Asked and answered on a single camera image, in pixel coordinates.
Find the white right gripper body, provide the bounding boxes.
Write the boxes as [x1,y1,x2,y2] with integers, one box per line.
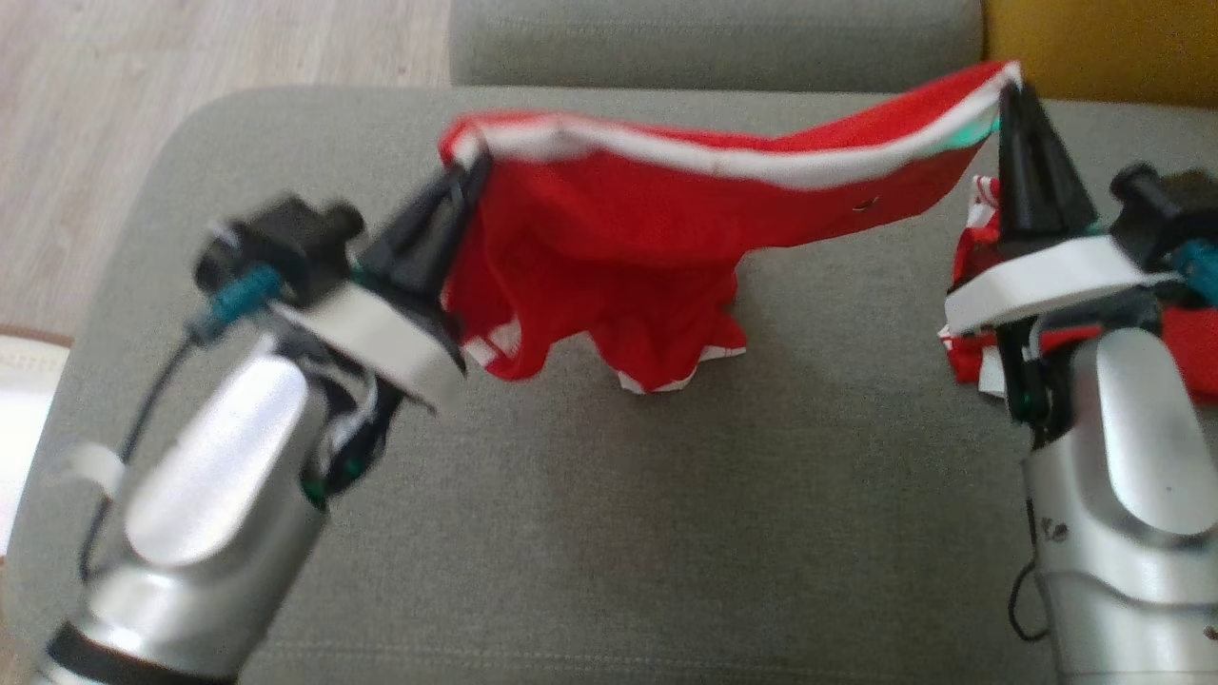
[943,236,1182,444]

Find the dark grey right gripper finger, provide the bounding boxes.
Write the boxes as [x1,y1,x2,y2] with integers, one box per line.
[1018,85,1101,251]
[996,85,1031,245]

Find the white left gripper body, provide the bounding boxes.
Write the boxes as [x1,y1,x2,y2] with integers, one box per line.
[270,281,469,506]

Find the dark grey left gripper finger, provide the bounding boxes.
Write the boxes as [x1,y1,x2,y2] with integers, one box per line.
[409,152,497,321]
[357,166,468,288]

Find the red shorts with white stripes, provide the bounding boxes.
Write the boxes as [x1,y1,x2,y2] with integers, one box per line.
[437,59,1025,395]

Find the red Bulls basketball jersey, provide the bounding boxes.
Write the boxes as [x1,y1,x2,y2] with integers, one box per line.
[936,173,1218,406]

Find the yellow sofa backrest cushion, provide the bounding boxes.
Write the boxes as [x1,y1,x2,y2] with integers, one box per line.
[982,0,1218,108]

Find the grey fabric sofa seat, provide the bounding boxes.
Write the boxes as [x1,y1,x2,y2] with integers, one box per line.
[448,0,987,94]

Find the grey sofa cushion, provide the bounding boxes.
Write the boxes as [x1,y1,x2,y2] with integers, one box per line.
[0,84,1218,685]

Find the white floor mat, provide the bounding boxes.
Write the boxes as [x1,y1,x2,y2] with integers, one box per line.
[0,323,74,564]

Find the black cable with blue connector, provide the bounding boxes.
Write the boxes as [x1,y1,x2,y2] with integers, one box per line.
[1169,238,1218,307]
[80,265,287,583]

